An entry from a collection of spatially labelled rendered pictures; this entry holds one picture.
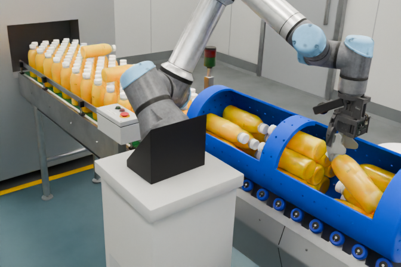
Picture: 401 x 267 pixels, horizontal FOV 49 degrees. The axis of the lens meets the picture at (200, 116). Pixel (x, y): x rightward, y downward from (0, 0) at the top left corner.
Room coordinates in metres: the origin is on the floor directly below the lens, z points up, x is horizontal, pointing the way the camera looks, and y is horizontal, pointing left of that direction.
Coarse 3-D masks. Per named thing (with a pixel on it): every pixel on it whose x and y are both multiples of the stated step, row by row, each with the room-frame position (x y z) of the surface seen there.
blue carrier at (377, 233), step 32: (224, 96) 1.70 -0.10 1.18; (288, 128) 1.29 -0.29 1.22; (320, 128) 1.38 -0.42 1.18; (224, 160) 1.41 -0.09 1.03; (256, 160) 1.28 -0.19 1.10; (384, 160) 1.22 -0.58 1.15; (288, 192) 1.18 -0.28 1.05; (320, 192) 1.10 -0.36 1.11; (384, 192) 0.98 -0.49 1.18; (352, 224) 1.01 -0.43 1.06; (384, 224) 0.94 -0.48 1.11; (384, 256) 0.97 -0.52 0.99
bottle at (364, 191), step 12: (336, 156) 1.14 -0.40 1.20; (348, 156) 1.13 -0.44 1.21; (336, 168) 1.11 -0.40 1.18; (348, 168) 1.10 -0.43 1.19; (360, 168) 1.10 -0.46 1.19; (348, 180) 1.08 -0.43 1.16; (360, 180) 1.07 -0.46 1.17; (360, 192) 1.05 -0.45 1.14; (372, 192) 1.04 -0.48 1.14; (360, 204) 1.05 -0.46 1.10; (372, 204) 1.02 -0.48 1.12
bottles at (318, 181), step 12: (240, 144) 1.50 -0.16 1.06; (252, 144) 1.47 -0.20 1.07; (252, 156) 1.52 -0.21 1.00; (324, 168) 1.28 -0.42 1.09; (300, 180) 1.21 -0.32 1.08; (312, 180) 1.24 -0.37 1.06; (324, 180) 1.29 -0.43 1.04; (324, 192) 1.29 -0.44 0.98; (348, 192) 1.14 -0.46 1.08; (348, 204) 1.08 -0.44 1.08; (372, 216) 1.02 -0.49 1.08
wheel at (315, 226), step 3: (315, 219) 1.14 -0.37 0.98; (318, 219) 1.13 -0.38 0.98; (312, 222) 1.14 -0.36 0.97; (315, 222) 1.13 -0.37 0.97; (318, 222) 1.13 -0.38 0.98; (321, 222) 1.12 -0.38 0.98; (309, 225) 1.13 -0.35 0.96; (312, 225) 1.13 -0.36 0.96; (315, 225) 1.12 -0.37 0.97; (318, 225) 1.12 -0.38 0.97; (321, 225) 1.12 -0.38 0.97; (312, 228) 1.12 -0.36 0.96; (315, 228) 1.12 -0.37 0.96; (318, 228) 1.11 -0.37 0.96; (321, 228) 1.11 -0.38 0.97; (312, 231) 1.12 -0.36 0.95; (315, 231) 1.11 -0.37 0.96; (318, 231) 1.11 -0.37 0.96; (321, 231) 1.11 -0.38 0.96
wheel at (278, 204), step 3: (276, 198) 1.25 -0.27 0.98; (279, 198) 1.25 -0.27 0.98; (282, 198) 1.25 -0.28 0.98; (273, 201) 1.25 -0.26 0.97; (276, 201) 1.25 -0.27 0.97; (279, 201) 1.24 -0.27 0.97; (282, 201) 1.24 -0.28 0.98; (285, 201) 1.24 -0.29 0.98; (273, 204) 1.24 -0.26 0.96; (276, 204) 1.24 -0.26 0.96; (279, 204) 1.24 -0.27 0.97; (282, 204) 1.23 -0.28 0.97; (285, 204) 1.23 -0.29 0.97; (276, 207) 1.23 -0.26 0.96; (279, 207) 1.23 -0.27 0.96; (282, 207) 1.22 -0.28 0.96; (279, 210) 1.22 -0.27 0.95
